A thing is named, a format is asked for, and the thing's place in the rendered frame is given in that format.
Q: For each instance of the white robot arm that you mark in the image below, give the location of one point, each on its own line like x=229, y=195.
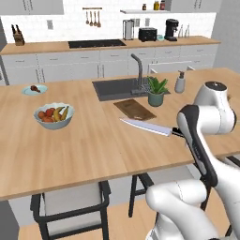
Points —
x=218, y=115

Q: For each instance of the brown wooden cutting board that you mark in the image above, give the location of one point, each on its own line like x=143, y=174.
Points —
x=134, y=109

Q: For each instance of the brown piece of meat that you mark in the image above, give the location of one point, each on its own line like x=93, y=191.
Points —
x=35, y=88

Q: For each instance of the pale blue plate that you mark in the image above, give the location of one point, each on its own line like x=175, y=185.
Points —
x=27, y=91

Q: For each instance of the wooden knife block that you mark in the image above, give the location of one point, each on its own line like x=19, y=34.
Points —
x=18, y=38

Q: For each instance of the dark grey sink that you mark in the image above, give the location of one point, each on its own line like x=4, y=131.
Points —
x=115, y=87

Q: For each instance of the green plant in teal pot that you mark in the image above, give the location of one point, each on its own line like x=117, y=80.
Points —
x=156, y=97

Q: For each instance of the grey metal tap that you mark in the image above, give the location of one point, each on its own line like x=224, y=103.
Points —
x=140, y=72

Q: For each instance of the yellow banana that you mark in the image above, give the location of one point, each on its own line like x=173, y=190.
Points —
x=57, y=113

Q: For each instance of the pale blue fruit bowl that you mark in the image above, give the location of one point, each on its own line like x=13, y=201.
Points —
x=54, y=124

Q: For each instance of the black chair with white seat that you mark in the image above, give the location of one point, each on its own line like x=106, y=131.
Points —
x=72, y=200
x=137, y=187

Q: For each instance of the white soap dispenser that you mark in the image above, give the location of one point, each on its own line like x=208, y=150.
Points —
x=180, y=84

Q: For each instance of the white base cupboards run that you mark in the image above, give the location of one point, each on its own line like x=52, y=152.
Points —
x=78, y=64

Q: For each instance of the red apple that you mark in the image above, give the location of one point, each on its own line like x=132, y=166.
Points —
x=50, y=111

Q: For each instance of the orange fruit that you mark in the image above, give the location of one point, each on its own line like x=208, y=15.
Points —
x=41, y=114

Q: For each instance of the black hob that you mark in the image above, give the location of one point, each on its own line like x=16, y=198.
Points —
x=96, y=43

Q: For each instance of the black toaster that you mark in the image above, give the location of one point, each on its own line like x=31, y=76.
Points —
x=147, y=34

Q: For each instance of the small teal bowl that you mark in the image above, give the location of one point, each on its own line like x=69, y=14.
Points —
x=160, y=37

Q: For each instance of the hanging wooden spoon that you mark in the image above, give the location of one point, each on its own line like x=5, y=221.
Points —
x=91, y=20
x=98, y=21
x=87, y=19

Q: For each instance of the black coffee machine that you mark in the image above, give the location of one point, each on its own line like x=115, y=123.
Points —
x=171, y=29

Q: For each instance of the clear glass bottle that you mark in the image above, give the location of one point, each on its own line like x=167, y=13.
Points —
x=181, y=32
x=187, y=31

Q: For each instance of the small brown jar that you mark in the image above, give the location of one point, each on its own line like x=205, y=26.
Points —
x=144, y=7

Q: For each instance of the yellow jar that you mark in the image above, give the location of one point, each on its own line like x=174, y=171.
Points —
x=156, y=5

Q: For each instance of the red jar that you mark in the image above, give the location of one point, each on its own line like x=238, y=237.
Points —
x=162, y=5

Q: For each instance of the grey wall socket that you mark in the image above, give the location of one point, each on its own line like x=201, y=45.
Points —
x=147, y=22
x=50, y=24
x=137, y=22

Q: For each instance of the white wall shelf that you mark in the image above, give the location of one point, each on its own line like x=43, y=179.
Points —
x=140, y=11

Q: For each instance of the wooden tool rail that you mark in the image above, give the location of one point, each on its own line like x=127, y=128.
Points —
x=92, y=8

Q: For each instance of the white wall cupboards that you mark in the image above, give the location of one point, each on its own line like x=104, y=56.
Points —
x=193, y=4
x=31, y=6

